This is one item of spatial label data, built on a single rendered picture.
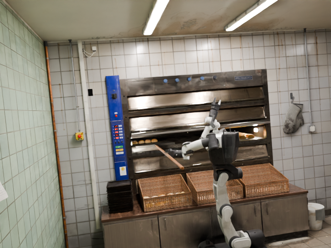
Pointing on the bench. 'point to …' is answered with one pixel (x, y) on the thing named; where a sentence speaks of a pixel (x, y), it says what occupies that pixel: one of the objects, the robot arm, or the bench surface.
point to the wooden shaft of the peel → (170, 158)
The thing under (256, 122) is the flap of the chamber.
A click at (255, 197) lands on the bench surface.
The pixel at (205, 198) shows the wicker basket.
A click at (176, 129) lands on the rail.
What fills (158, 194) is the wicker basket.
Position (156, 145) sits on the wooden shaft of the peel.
